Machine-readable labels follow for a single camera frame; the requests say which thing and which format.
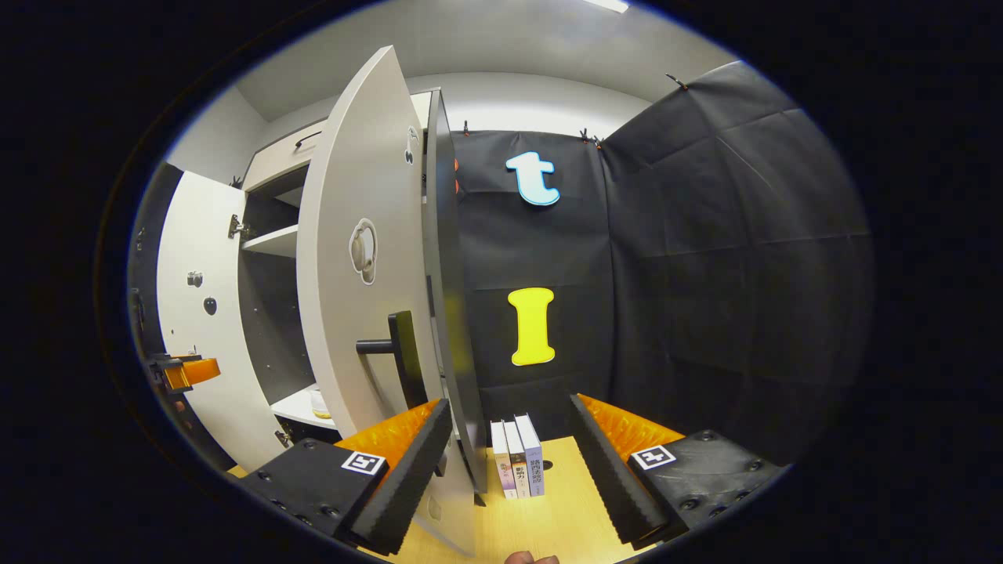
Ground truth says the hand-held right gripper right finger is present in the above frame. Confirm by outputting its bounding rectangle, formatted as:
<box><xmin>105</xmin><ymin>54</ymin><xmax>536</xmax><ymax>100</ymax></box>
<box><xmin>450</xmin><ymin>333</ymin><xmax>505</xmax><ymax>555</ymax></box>
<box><xmin>568</xmin><ymin>393</ymin><xmax>791</xmax><ymax>549</ymax></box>

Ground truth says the white pink paperback book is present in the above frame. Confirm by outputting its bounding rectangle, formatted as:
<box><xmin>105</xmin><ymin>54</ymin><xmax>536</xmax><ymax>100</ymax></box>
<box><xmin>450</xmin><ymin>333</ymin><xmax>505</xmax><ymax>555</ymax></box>
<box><xmin>490</xmin><ymin>420</ymin><xmax>518</xmax><ymax>501</ymax></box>

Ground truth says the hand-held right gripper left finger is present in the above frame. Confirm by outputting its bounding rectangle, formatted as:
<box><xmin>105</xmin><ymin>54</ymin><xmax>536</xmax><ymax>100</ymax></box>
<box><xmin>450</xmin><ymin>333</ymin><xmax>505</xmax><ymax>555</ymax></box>
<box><xmin>235</xmin><ymin>398</ymin><xmax>455</xmax><ymax>557</ymax></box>

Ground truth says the lavender paperback book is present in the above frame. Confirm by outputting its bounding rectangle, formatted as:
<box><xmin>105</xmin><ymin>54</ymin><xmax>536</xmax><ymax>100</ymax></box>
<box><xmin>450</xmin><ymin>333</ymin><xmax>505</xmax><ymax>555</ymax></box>
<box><xmin>514</xmin><ymin>413</ymin><xmax>545</xmax><ymax>497</ymax></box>

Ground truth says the black door handle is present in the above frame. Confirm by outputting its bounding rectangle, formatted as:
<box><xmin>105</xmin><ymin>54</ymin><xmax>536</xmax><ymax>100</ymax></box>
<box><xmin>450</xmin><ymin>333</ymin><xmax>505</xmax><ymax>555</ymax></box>
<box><xmin>356</xmin><ymin>310</ymin><xmax>429</xmax><ymax>410</ymax></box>

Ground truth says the white shoe cabinet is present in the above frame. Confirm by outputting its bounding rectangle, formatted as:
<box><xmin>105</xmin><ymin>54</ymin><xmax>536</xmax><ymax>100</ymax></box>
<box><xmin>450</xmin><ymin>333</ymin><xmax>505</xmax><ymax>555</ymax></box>
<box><xmin>235</xmin><ymin>86</ymin><xmax>493</xmax><ymax>494</ymax></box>

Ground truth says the white cabinet drawer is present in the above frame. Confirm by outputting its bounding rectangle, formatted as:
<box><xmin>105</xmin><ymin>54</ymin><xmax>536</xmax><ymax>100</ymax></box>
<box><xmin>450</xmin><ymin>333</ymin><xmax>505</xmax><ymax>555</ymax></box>
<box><xmin>243</xmin><ymin>90</ymin><xmax>433</xmax><ymax>193</ymax></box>

